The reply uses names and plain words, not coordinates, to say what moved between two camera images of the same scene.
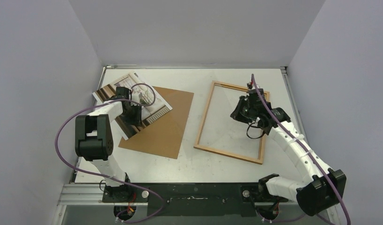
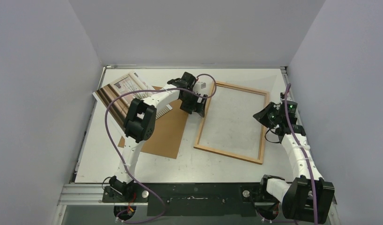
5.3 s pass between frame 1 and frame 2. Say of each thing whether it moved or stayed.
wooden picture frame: stayed
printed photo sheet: stayed
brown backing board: stayed
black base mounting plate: stayed
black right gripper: moved
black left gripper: moved
